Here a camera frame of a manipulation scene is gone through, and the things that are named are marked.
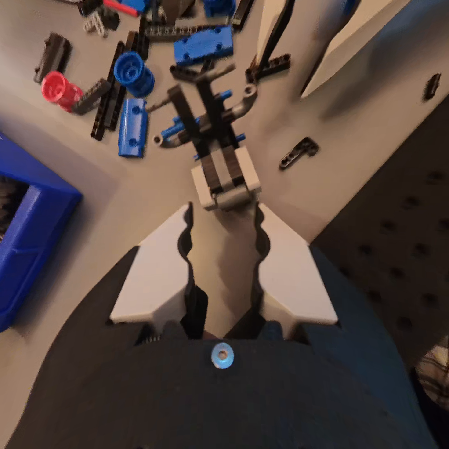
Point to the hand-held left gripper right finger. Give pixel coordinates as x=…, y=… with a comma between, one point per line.
x=294, y=280

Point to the red wheel rim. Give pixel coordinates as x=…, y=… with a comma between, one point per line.
x=56, y=89

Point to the red axle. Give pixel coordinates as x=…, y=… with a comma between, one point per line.
x=121, y=7

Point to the black rubber tire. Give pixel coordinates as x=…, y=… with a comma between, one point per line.
x=10, y=207

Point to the black toy chassis assembly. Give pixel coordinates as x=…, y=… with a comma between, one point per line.
x=224, y=175

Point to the black small L beam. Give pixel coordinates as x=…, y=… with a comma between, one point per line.
x=298, y=154

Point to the blue wheel rim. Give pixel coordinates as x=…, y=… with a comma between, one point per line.
x=219, y=7
x=131, y=72

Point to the light grey L beam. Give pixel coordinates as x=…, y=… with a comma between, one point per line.
x=94, y=24

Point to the blue tagged plastic bin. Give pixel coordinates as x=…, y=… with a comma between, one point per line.
x=35, y=228

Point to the black flat tile bar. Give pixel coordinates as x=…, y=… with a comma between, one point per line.
x=242, y=14

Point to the grey desk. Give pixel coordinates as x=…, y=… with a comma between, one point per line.
x=350, y=122

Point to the blue hinged panel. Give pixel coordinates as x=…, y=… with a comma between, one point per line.
x=135, y=4

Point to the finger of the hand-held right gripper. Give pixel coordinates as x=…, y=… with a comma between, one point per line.
x=268, y=28
x=368, y=24

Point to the black pin connector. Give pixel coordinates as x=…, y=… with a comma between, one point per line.
x=432, y=86

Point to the black large L beam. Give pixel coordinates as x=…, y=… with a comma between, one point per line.
x=273, y=65

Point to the blue flat panel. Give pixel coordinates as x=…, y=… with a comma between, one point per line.
x=132, y=126
x=203, y=45

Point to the black cylindrical panel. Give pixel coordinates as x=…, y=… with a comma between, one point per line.
x=52, y=56

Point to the dark grey thin beam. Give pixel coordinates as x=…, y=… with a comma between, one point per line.
x=175, y=31

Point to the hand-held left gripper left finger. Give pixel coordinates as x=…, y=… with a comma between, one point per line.
x=154, y=280

